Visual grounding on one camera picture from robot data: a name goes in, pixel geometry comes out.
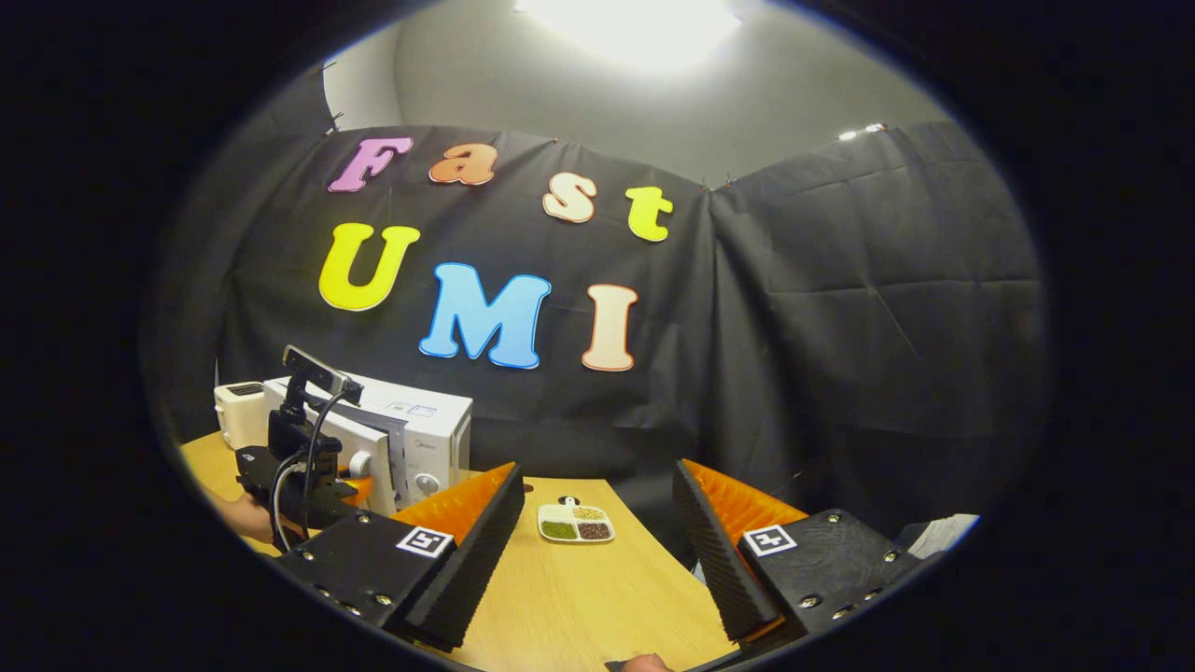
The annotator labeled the white microwave oven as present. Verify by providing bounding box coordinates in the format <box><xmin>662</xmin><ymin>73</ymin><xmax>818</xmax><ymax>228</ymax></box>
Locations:
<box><xmin>263</xmin><ymin>373</ymin><xmax>473</xmax><ymax>517</ymax></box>

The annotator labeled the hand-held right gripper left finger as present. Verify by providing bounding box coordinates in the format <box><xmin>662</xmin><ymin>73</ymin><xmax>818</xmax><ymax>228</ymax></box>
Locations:
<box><xmin>275</xmin><ymin>462</ymin><xmax>526</xmax><ymax>652</ymax></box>

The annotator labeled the white toaster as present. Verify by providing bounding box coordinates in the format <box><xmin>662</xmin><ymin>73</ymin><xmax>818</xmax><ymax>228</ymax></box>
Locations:
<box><xmin>214</xmin><ymin>381</ymin><xmax>272</xmax><ymax>451</ymax></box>

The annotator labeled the white cloth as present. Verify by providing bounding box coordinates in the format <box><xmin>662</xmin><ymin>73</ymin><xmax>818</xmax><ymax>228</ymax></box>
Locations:
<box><xmin>907</xmin><ymin>513</ymin><xmax>981</xmax><ymax>561</ymax></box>

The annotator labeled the divided white bean plate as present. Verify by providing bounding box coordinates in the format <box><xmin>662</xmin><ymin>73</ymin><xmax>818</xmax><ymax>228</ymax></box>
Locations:
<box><xmin>537</xmin><ymin>497</ymin><xmax>617</xmax><ymax>544</ymax></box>

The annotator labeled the large ceiling light panel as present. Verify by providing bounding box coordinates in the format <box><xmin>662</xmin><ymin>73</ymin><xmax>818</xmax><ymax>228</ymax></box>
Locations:
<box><xmin>513</xmin><ymin>0</ymin><xmax>743</xmax><ymax>71</ymax></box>

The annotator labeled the black cable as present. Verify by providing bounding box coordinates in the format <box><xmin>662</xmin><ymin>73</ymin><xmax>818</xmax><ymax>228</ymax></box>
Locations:
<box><xmin>269</xmin><ymin>390</ymin><xmax>348</xmax><ymax>553</ymax></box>

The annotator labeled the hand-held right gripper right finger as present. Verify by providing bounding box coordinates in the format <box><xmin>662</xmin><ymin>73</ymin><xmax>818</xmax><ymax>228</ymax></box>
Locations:
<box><xmin>672</xmin><ymin>459</ymin><xmax>925</xmax><ymax>645</ymax></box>

